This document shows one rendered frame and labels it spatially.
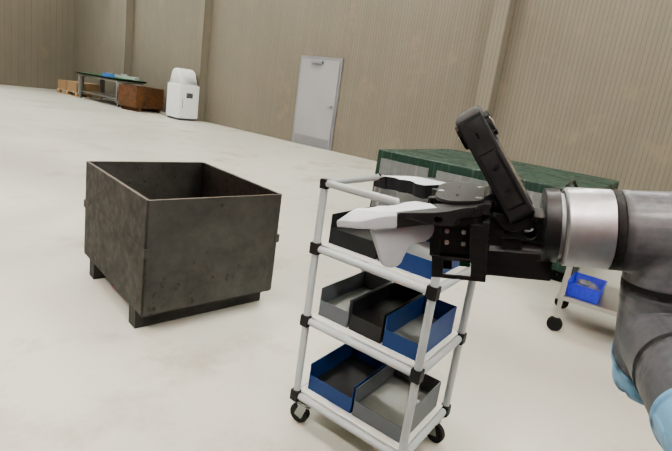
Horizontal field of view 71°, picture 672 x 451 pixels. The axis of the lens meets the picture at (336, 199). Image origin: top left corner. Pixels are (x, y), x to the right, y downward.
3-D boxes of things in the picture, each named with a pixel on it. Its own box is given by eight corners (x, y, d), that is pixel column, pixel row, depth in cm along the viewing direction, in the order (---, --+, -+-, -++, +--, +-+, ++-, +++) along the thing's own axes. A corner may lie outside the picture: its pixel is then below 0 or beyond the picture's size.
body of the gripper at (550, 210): (423, 277, 47) (556, 291, 43) (425, 194, 44) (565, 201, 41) (432, 248, 54) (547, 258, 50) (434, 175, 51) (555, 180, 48)
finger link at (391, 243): (348, 281, 43) (439, 265, 45) (346, 220, 41) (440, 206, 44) (338, 268, 45) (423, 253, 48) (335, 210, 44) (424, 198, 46)
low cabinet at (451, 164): (601, 248, 545) (620, 180, 528) (568, 287, 396) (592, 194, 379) (438, 205, 664) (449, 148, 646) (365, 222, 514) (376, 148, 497)
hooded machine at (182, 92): (198, 121, 1405) (202, 71, 1374) (178, 120, 1353) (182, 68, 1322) (183, 118, 1449) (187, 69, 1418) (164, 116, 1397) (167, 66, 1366)
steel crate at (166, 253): (203, 252, 356) (211, 161, 342) (274, 309, 281) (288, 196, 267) (80, 266, 303) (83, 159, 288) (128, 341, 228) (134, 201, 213)
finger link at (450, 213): (404, 234, 41) (489, 220, 44) (404, 217, 41) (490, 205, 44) (382, 218, 46) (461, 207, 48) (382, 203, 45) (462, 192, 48)
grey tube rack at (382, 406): (281, 422, 187) (313, 177, 166) (342, 379, 221) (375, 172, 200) (397, 502, 157) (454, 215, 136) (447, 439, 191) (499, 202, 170)
